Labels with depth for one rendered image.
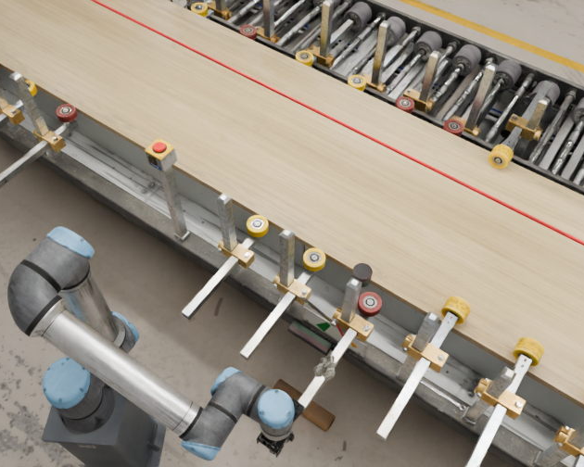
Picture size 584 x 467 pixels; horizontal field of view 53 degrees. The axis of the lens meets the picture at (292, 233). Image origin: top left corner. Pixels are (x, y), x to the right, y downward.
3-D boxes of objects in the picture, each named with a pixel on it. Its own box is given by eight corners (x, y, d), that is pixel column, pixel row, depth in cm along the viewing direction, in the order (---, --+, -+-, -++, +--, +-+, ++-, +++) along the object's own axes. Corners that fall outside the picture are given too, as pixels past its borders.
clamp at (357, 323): (364, 342, 196) (366, 336, 192) (331, 321, 200) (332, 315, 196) (373, 330, 198) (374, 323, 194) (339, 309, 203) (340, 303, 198)
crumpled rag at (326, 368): (328, 384, 183) (328, 382, 181) (310, 372, 185) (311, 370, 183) (343, 362, 187) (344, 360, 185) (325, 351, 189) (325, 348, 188)
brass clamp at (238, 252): (246, 271, 212) (245, 263, 207) (217, 252, 216) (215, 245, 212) (256, 258, 214) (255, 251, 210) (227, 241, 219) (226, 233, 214)
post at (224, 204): (234, 277, 226) (224, 203, 186) (227, 272, 227) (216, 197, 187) (240, 271, 227) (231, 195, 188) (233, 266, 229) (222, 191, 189)
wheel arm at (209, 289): (190, 321, 200) (188, 316, 196) (183, 316, 201) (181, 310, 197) (264, 235, 220) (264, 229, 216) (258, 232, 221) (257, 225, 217)
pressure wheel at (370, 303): (370, 331, 201) (374, 316, 191) (350, 318, 203) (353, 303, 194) (382, 313, 204) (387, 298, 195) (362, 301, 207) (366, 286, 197)
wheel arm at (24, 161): (-2, 192, 232) (-6, 184, 229) (-7, 187, 233) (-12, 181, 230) (79, 127, 252) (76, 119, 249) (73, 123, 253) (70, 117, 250)
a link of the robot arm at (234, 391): (202, 395, 148) (244, 420, 145) (227, 358, 154) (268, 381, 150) (206, 406, 156) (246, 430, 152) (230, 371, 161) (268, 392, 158)
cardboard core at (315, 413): (326, 429, 252) (271, 390, 262) (325, 434, 259) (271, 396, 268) (336, 414, 256) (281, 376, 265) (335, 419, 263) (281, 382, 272)
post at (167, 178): (183, 242, 231) (163, 169, 194) (173, 236, 233) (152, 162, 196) (190, 234, 234) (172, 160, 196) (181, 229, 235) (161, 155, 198)
